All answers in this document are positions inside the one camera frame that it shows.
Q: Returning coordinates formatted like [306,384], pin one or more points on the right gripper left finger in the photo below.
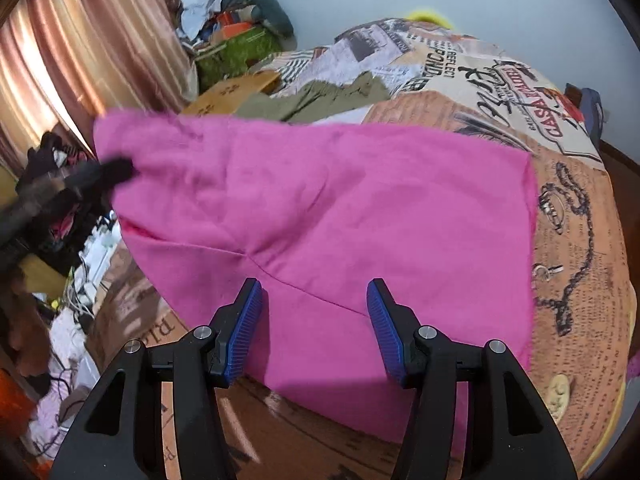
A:
[118,432]

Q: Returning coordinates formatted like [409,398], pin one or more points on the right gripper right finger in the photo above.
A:
[510,433]

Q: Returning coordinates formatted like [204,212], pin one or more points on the pink pants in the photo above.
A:
[315,213]

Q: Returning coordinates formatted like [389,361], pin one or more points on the pink striped curtain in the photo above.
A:
[67,62]

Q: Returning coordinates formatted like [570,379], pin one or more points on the brown cardboard box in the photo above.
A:
[226,97]

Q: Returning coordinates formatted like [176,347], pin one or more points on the green bag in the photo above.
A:
[234,57]

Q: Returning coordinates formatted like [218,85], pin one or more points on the olive green shorts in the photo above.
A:
[315,101]

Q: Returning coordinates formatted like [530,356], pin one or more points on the grey stuffed pillow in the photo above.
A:
[269,13]

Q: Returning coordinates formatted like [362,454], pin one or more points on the dark blue backpack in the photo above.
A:
[588,101]

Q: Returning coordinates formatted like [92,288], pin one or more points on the newspaper print bed cover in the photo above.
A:
[584,304]

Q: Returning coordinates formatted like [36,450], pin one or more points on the yellow headboard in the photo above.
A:
[430,16]

